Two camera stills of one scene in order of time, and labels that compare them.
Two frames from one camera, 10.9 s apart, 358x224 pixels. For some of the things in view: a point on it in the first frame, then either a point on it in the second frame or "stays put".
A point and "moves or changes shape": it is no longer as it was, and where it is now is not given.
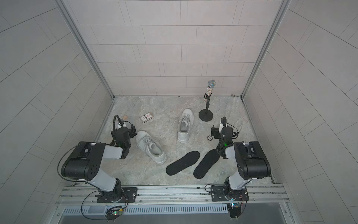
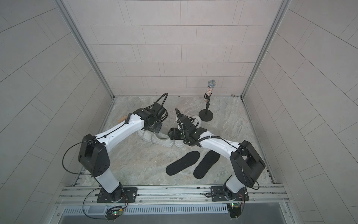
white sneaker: (151, 147) -> (154, 137)
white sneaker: (185, 122) moves or changes shape
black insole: (210, 159) stays put
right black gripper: (217, 132) -> (175, 133)
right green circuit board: (235, 209) stays put
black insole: (189, 159) stays put
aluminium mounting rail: (259, 195) stays put
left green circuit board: (113, 213) stays put
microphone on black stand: (206, 115) stays put
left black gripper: (132, 132) -> (158, 129)
